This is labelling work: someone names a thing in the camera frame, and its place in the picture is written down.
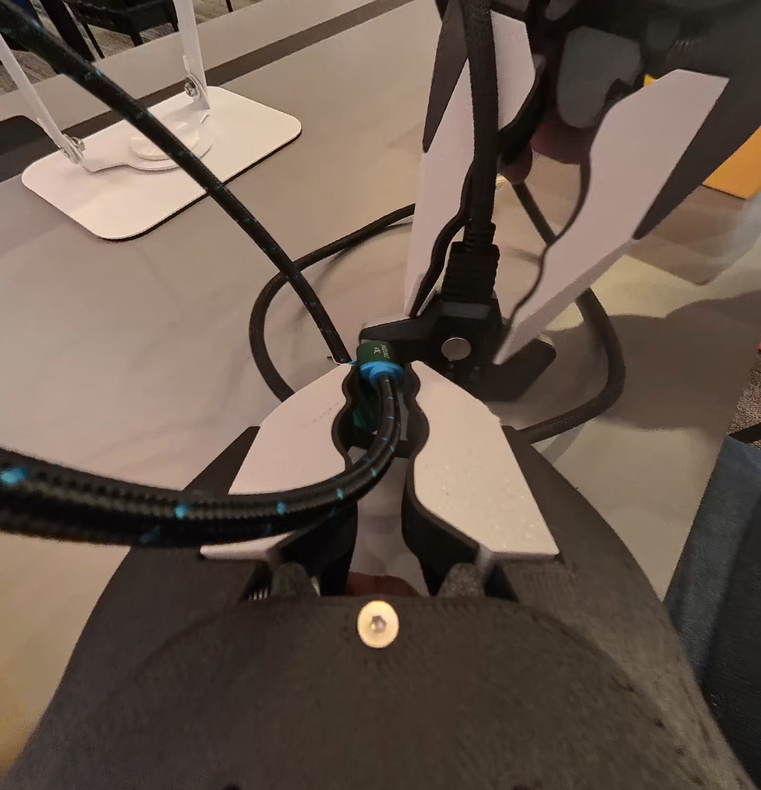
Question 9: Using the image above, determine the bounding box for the braided green-plug hdmi cable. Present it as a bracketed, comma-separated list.
[0, 0, 413, 551]

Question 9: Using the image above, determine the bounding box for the black Fosmon HDMI switch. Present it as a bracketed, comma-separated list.
[249, 0, 626, 446]

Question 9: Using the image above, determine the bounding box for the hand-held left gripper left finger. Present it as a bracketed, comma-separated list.
[200, 364, 361, 567]

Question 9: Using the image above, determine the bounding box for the white panel stand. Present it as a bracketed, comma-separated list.
[0, 0, 303, 240]

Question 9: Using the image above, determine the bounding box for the yellow plastic bin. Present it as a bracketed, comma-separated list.
[703, 114, 761, 200]

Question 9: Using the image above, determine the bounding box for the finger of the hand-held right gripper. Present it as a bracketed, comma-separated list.
[404, 11, 537, 317]
[493, 68, 731, 366]

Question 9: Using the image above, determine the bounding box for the person's right hand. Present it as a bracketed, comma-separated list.
[531, 117, 597, 183]

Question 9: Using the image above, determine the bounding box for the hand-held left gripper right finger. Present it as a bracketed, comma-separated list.
[402, 361, 561, 588]

